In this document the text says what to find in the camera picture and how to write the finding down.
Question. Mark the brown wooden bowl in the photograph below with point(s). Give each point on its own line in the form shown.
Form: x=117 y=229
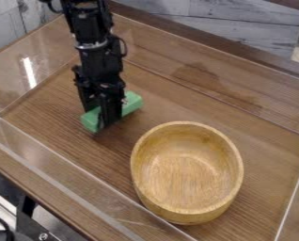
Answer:
x=187 y=172

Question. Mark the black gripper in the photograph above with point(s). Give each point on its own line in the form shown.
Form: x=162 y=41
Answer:
x=98 y=77

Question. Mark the green rectangular block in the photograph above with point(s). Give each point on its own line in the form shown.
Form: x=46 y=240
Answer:
x=90 y=119

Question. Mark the black table leg bracket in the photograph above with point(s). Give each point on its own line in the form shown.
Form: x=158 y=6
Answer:
x=26 y=225

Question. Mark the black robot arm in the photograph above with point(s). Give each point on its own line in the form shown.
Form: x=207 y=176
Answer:
x=89 y=18

